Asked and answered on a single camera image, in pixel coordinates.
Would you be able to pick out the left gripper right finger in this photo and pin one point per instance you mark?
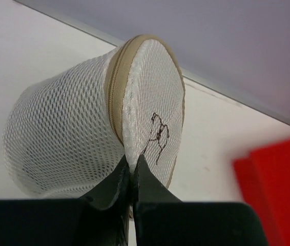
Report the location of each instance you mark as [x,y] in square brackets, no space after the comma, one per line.
[163,219]

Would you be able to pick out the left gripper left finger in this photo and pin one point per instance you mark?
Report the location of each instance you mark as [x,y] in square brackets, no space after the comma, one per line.
[99,217]

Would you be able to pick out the white mesh laundry bag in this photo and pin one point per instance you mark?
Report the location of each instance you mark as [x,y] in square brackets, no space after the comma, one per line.
[67,133]

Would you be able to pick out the red plastic tray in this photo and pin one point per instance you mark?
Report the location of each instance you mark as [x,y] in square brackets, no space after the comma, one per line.
[264,181]

